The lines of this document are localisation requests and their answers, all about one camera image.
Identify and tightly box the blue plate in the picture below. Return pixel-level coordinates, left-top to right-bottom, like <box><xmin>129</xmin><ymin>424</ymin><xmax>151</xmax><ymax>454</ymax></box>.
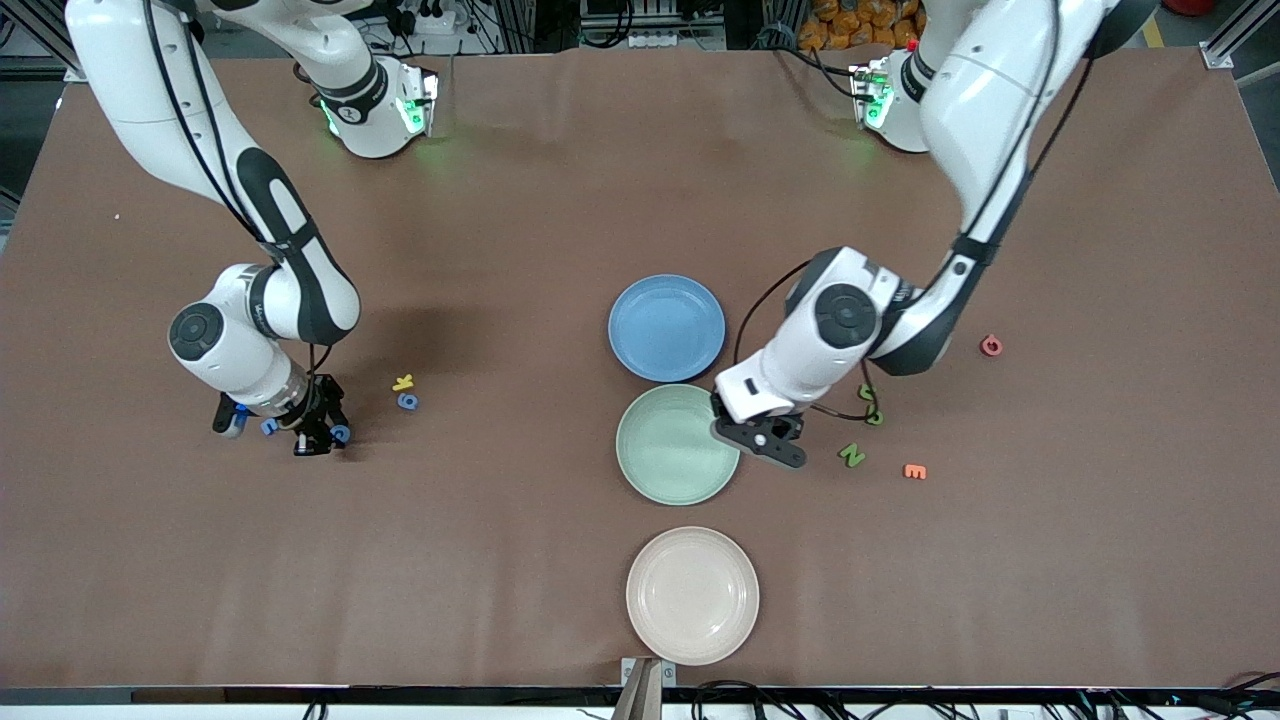
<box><xmin>608</xmin><ymin>274</ymin><xmax>727</xmax><ymax>384</ymax></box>

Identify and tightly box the green plate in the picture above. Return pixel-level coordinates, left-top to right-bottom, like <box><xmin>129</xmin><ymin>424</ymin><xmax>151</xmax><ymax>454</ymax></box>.
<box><xmin>615</xmin><ymin>384</ymin><xmax>741</xmax><ymax>507</ymax></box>

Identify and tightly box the beige plate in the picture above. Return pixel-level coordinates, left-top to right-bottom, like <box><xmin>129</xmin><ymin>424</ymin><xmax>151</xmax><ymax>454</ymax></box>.
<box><xmin>625</xmin><ymin>526</ymin><xmax>761</xmax><ymax>667</ymax></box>

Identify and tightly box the brown table cover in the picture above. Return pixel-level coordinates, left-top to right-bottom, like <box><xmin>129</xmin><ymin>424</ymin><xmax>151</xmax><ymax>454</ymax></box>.
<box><xmin>0</xmin><ymin>45</ymin><xmax>1280</xmax><ymax>691</ymax></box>

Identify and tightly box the metal table clamp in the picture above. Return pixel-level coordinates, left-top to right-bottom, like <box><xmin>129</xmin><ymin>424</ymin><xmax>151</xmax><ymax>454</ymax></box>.
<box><xmin>620</xmin><ymin>655</ymin><xmax>677</xmax><ymax>720</ymax></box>

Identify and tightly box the white power strip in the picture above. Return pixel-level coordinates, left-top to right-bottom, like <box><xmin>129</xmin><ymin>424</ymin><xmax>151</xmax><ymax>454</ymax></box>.
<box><xmin>395</xmin><ymin>0</ymin><xmax>463</xmax><ymax>56</ymax></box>
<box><xmin>628</xmin><ymin>30</ymin><xmax>726</xmax><ymax>51</ymax></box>

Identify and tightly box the orange packaged goods pile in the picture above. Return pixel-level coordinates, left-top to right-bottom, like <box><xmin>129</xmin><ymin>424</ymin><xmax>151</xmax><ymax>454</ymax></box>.
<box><xmin>798</xmin><ymin>0</ymin><xmax>921</xmax><ymax>51</ymax></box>

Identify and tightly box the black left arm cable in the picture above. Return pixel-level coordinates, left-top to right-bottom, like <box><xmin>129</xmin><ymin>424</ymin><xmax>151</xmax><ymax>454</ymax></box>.
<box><xmin>733</xmin><ymin>0</ymin><xmax>1101</xmax><ymax>423</ymax></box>

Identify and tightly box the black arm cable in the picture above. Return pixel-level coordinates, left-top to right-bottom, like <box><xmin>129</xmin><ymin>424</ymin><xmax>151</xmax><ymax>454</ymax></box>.
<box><xmin>733</xmin><ymin>0</ymin><xmax>1101</xmax><ymax>423</ymax></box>
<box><xmin>143</xmin><ymin>0</ymin><xmax>336</xmax><ymax>381</ymax></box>

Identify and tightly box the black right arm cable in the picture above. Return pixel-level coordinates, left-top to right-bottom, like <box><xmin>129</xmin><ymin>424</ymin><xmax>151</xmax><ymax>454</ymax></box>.
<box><xmin>143</xmin><ymin>0</ymin><xmax>336</xmax><ymax>381</ymax></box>

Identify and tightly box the black table edge rail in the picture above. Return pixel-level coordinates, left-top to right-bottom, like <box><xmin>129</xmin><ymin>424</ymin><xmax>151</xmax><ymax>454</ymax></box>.
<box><xmin>0</xmin><ymin>686</ymin><xmax>1280</xmax><ymax>709</ymax></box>

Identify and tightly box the black cable loop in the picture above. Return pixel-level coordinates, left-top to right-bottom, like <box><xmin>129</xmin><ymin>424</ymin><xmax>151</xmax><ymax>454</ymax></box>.
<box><xmin>690</xmin><ymin>680</ymin><xmax>791</xmax><ymax>720</ymax></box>

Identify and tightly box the aluminium frame profile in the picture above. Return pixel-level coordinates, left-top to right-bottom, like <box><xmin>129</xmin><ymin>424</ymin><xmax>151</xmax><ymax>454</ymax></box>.
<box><xmin>1203</xmin><ymin>0</ymin><xmax>1280</xmax><ymax>71</ymax></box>

